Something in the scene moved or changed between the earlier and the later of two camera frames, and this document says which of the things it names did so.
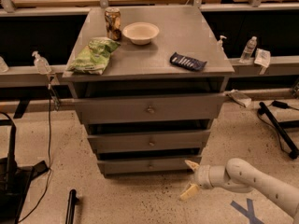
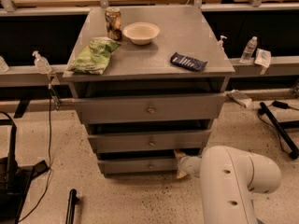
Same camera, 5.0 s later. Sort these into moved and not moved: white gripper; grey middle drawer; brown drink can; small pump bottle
Moved: white gripper
Not moved: small pump bottle; grey middle drawer; brown drink can
